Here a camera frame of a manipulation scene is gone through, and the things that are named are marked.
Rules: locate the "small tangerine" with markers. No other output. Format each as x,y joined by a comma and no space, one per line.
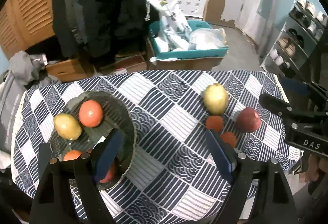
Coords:
214,123
230,138

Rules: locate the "white printed rice bag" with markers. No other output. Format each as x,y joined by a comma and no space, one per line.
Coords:
174,29

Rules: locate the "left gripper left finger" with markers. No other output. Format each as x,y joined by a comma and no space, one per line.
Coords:
105,153

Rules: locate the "pile of clothes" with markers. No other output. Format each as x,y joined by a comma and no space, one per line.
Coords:
26,72

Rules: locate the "large orange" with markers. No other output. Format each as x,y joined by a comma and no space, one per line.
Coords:
72,155

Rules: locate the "yellow pear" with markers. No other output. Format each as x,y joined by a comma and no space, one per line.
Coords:
216,99
67,126

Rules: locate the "flat cardboard box red label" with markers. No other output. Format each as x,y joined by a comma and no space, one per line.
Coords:
123,65

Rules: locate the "white storage drawer box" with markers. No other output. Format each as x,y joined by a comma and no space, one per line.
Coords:
192,8

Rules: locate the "right hand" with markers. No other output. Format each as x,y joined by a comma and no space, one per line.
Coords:
317,170

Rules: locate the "red apple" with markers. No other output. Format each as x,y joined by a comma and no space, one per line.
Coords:
110,174
248,120

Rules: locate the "green glass plate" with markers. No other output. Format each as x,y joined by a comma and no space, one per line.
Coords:
116,115

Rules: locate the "clear plastic bag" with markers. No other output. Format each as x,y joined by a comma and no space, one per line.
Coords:
207,39

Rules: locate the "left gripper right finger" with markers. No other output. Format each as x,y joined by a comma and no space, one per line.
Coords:
223,155

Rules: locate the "wooden louvered wardrobe door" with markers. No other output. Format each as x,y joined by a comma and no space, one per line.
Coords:
25,23

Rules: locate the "metal shoe rack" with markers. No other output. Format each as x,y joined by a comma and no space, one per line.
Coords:
299,36

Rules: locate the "teal plastic crate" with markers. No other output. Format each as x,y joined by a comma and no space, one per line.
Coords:
159,44

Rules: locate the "blue patterned tablecloth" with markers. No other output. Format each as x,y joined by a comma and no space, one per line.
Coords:
173,177

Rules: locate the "grey tote bag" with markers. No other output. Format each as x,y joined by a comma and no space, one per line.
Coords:
11,94

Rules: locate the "black hanging coat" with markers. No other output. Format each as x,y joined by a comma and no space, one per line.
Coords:
99,30

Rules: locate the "wooden drawer base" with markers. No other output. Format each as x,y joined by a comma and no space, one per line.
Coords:
67,71

